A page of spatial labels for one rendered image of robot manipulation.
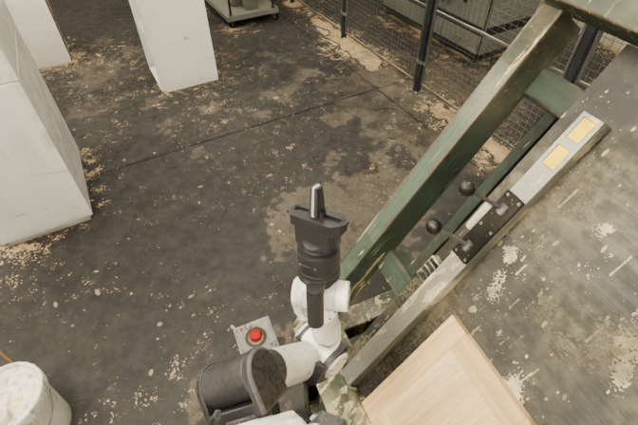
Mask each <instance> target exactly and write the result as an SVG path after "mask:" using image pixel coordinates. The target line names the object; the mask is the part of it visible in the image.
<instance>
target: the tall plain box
mask: <svg viewBox="0 0 638 425"><path fill-rule="evenodd" d="M92 214H93V212H92V209H91V204H90V200H89V195H88V191H87V187H86V183H85V178H84V170H83V165H82V162H81V157H80V153H79V148H78V146H77V144H76V142H75V140H74V138H73V137H72V135H71V133H70V131H69V129H68V127H67V125H66V122H65V120H64V118H63V116H62V114H61V112H60V110H59V108H58V106H57V104H56V102H55V100H53V98H52V96H51V94H50V92H49V90H48V88H47V85H46V83H45V81H44V79H43V77H42V75H41V73H40V71H39V69H38V67H37V65H36V63H35V62H34V60H33V58H32V56H31V54H30V52H29V50H28V48H27V46H26V44H25V42H24V40H23V38H22V36H21V34H20V32H19V30H18V28H17V26H16V25H15V22H14V20H13V18H12V16H11V15H10V13H9V10H8V8H7V6H6V4H5V2H4V0H0V245H1V246H2V245H5V244H7V243H9V245H10V246H11V247H12V246H15V245H18V244H21V243H24V242H27V241H29V240H32V239H34V238H37V237H40V236H43V235H46V234H49V233H52V232H55V231H59V230H62V229H65V228H68V227H71V226H73V225H76V224H79V223H82V222H85V221H87V220H90V219H91V215H92Z"/></svg>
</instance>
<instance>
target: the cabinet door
mask: <svg viewBox="0 0 638 425"><path fill-rule="evenodd" d="M362 404H363V406H364V408H365V410H366V413H367V415H368V417H369V419H370V422H371V424H372V425H536V423H535V422H534V420H533V419H532V418H531V416H530V415H529V414H528V412H527V411H526V409H525V408H524V407H523V405H522V404H521V403H520V401H519V400H518V399H517V397H516V395H515V394H514V393H513V391H512V390H511V389H510V387H509V386H508V385H507V383H506V382H505V380H504V379H503V378H502V376H501V375H500V374H499V372H498V371H497V369H496V368H495V366H494V365H493V364H492V363H491V362H490V361H489V359H488V358H487V357H486V355H485V354H484V352H483V351H482V350H481V348H480V347H479V345H478V344H477V343H476V341H475V340H474V338H473V337H472V336H471V334H470V333H469V332H468V330H467V329H466V328H465V326H464V325H463V323H462V322H461V321H460V319H459V318H458V316H457V315H451V316H450V317H449V318H448V319H447V320H446V321H445V322H444V323H443V324H442V325H441V326H440V327H439V328H438V329H437V330H436V331H435V332H434V333H433V334H432V335H431V336H430V337H429V338H428V339H427V340H426V341H425V342H424V343H423V344H422V345H420V346H419V347H418V348H417V349H416V350H415V351H414V352H413V353H412V354H411V355H410V356H409V357H408V358H407V359H406V360H405V361H404V362H403V363H402V364H401V365H400V366H399V367H398V368H397V369H396V370H395V371H394V372H393V373H392V374H391V375H390V376H389V377H388V378H387V379H385V380H384V381H383V382H382V383H381V384H380V385H379V386H378V387H377V388H376V389H375V390H374V391H373V392H372V393H371V394H370V395H369V396H368V397H367V398H366V399H365V400H364V401H363V402H362Z"/></svg>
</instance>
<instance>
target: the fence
mask: <svg viewBox="0 0 638 425"><path fill-rule="evenodd" d="M584 118H587V119H588V120H590V121H592V122H593V123H595V124H597V125H596V126H595V127H594V128H593V129H592V130H591V131H590V132H589V133H588V134H587V135H586V136H585V137H584V138H583V139H582V140H581V141H580V142H579V143H578V144H577V143H575V142H574V141H572V140H571V139H569V138H567V135H568V134H569V133H570V132H571V131H572V130H573V128H574V127H575V126H576V125H577V124H578V123H579V122H580V121H581V120H582V119H584ZM609 130H610V127H608V126H607V125H606V124H605V123H604V122H602V121H601V120H599V119H597V118H596V117H594V116H592V115H591V114H589V113H588V112H586V111H584V112H583V113H582V114H581V115H580V116H579V117H578V118H577V119H576V120H575V121H574V122H573V123H572V125H571V126H570V127H569V128H568V129H567V130H566V131H565V132H564V133H563V134H562V135H561V136H560V137H559V138H558V140H557V141H556V142H555V143H554V144H553V145H552V146H551V147H550V148H549V149H548V150H547V151H546V152H545V154H544V155H543V156H542V157H541V158H540V159H539V160H538V161H537V162H536V163H535V164H534V165H533V166H532V168H531V169H530V170H529V171H528V172H527V173H526V174H525V175H524V176H523V177H522V178H521V179H520V180H519V181H518V183H517V184H516V185H515V186H514V187H513V188H512V189H511V190H510V191H511V192H512V193H513V194H514V195H516V196H517V197H518V198H519V199H520V200H521V201H522V202H523V203H524V204H525V205H524V206H523V207H522V208H521V209H520V210H519V211H518V212H517V213H516V214H515V215H514V216H513V218H512V219H511V220H510V221H509V222H508V223H507V224H506V225H505V226H504V227H503V228H502V229H501V230H500V231H499V232H498V233H497V234H496V235H495V236H494V237H493V238H492V239H491V240H490V241H489V242H488V243H487V244H486V245H485V246H484V247H483V248H482V249H481V250H480V251H479V253H478V254H477V255H476V256H475V257H474V258H473V259H472V260H471V261H470V262H469V263H468V264H467V265H464V264H463V262H462V261H461V260H460V259H459V257H458V256H457V255H456V254H455V252H453V251H452V253H451V254H450V255H449V256H448V257H447V258H446V259H445V260H444V261H443V262H442V263H441V264H440V265H439V267H438V268H437V269H436V270H435V271H434V272H433V273H432V274H431V275H430V276H429V277H428V278H427V279H426V280H425V282H424V283H423V284H422V285H421V286H420V287H419V288H418V289H417V290H416V291H415V292H414V293H413V294H412V296H411V297H410V298H409V299H408V300H407V301H406V302H405V303H404V304H403V305H402V306H401V307H400V308H399V310H398V311H397V312H396V313H395V314H394V315H393V316H392V317H391V318H390V319H389V320H388V321H387V322H386V323H385V325H384V326H383V327H382V328H381V329H380V330H379V331H378V332H377V333H376V334H375V335H374V336H373V337H372V338H371V340H370V341H369V342H368V343H367V344H366V345H365V346H364V347H363V348H362V349H361V350H360V351H359V352H358V354H357V355H356V356H355V357H354V358H353V359H352V360H351V361H350V362H349V363H348V364H347V365H346V366H345V368H344V369H343V370H342V373H343V375H344V378H345V380H346V382H347V385H348V386H352V385H358V384H359V383H360V382H361V381H362V380H363V379H364V378H365V377H366V376H367V375H368V374H369V373H370V372H371V371H372V370H373V369H374V368H375V367H376V366H377V365H378V364H379V363H380V362H381V361H382V359H383V358H384V357H385V356H386V355H387V354H388V353H389V352H390V351H391V350H392V349H393V348H394V347H395V346H396V345H397V344H398V343H399V342H400V341H401V340H402V339H403V338H404V337H405V336H406V335H407V334H408V333H409V332H410V331H411V330H412V329H413V328H414V327H415V326H416V325H417V324H418V323H419V322H420V321H421V320H422V319H423V318H424V317H425V316H426V315H427V314H428V313H429V312H430V311H431V310H432V309H433V308H434V307H435V306H436V305H437V304H438V303H439V302H440V301H441V300H442V299H443V298H444V297H445V296H446V295H447V294H448V293H449V292H450V291H451V290H452V289H453V288H454V286H455V285H456V284H457V283H458V282H459V281H460V280H461V279H462V278H463V277H464V276H465V275H466V274H467V273H468V272H469V271H470V270H471V269H472V268H473V267H474V266H475V265H476V264H477V263H478V262H479V261H480V260H481V259H482V258H483V257H484V256H485V255H486V254H487V253H488V252H489V251H490V250H491V249H492V248H493V247H494V246H495V245H496V244H497V243H498V242H499V241H500V240H501V239H502V238H503V237H504V236H505V235H506V234H507V233H508V232H509V231H510V230H511V229H512V228H513V227H514V226H515V225H516V224H517V223H518V222H519V221H520V220H521V219H522V218H523V217H524V216H525V214H526V213H527V212H528V211H529V210H530V209H531V208H532V207H533V206H534V205H535V204H536V203H537V202H538V201H539V200H540V199H541V198H542V197H543V196H544V195H545V194H546V193H547V192H548V191H549V190H550V189H551V188H552V187H553V186H554V185H555V184H556V183H557V182H558V181H559V180H560V179H561V178H562V177H563V176H564V175H565V174H566V173H567V172H568V171H569V170H570V169H571V168H572V167H573V166H574V165H575V164H576V163H577V162H578V161H579V160H580V159H581V158H582V157H583V156H584V155H585V154H587V153H588V151H589V150H590V149H591V148H592V147H593V146H594V145H595V144H596V142H597V141H598V140H599V139H601V138H602V137H603V136H604V135H605V134H606V133H607V132H608V131H609ZM558 144H560V145H562V146H563V147H565V148H566V149H568V150H569V151H570V153H569V154H568V155H567V156H566V157H565V158H564V159H563V160H562V161H561V162H560V163H559V164H558V165H557V166H556V167H555V168H554V169H553V170H552V169H550V168H549V167H548V166H547V165H545V164H544V163H543V160H544V159H545V158H546V157H547V156H548V155H549V154H550V153H551V152H552V151H553V150H554V149H555V148H556V147H557V146H558Z"/></svg>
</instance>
